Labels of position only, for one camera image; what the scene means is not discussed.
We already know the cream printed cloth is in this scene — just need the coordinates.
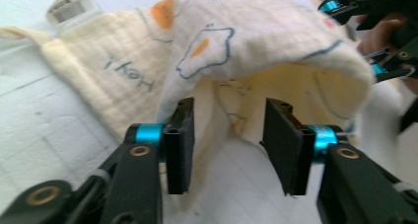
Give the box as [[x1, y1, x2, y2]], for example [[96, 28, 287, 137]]
[[0, 0, 377, 212]]

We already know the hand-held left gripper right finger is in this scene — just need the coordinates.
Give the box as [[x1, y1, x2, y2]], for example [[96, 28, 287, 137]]
[[261, 98, 348, 197]]

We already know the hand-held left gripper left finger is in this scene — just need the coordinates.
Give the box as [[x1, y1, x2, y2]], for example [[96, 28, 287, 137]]
[[126, 97, 195, 195]]

